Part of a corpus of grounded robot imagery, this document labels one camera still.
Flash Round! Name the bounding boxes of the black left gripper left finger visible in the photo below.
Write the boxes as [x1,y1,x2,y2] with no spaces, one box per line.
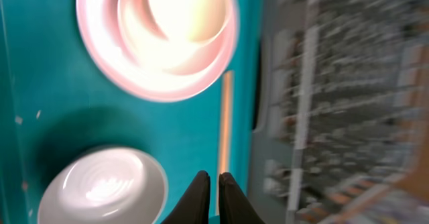
[162,170,210,224]

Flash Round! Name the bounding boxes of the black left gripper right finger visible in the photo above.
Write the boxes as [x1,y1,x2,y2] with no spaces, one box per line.
[219,172,265,224]

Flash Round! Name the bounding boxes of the grey bowl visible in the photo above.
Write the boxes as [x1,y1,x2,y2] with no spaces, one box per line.
[38,147,168,224]

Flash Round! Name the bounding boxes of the teal plastic serving tray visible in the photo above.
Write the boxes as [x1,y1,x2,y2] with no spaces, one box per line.
[0,0,264,224]

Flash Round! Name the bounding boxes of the pink round plate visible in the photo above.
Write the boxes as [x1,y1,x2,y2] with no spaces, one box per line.
[76,0,239,102]

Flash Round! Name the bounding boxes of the small pink saucer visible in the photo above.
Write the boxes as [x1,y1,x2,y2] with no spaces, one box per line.
[118,0,231,75]

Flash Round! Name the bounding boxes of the pale green cup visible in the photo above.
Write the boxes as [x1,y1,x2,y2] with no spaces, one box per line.
[148,0,229,44]

